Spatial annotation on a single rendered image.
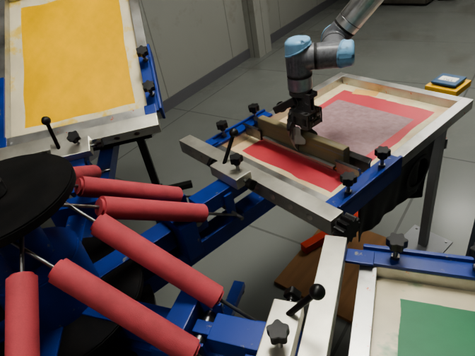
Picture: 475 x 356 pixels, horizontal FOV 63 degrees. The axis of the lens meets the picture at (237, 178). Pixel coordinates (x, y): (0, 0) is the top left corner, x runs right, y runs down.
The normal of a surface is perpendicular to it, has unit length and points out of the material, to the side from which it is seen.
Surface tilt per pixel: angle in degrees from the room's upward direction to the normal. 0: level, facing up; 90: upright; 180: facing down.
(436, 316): 0
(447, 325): 0
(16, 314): 32
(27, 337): 53
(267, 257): 0
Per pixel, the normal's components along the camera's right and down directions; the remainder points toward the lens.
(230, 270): -0.16, -0.81
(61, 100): -0.04, -0.39
